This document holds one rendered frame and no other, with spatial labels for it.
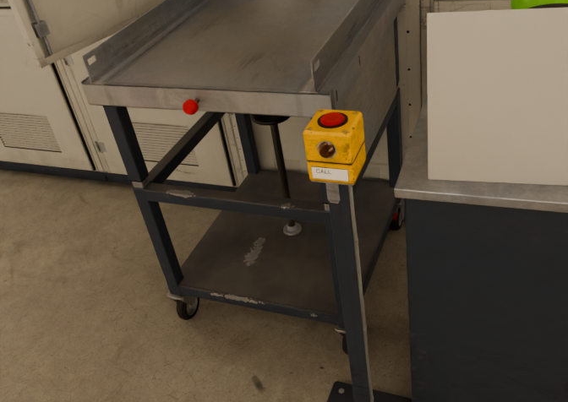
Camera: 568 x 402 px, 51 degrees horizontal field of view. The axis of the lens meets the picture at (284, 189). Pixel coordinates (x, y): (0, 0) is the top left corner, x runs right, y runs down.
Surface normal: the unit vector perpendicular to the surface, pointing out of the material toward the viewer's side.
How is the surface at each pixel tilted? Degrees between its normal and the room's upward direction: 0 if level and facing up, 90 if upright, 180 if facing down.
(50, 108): 90
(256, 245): 0
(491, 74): 90
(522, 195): 0
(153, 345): 0
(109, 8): 90
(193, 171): 90
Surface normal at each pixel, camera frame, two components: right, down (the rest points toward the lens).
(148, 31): 0.92, 0.10
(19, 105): -0.36, 0.58
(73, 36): 0.78, 0.26
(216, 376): -0.15, -0.81
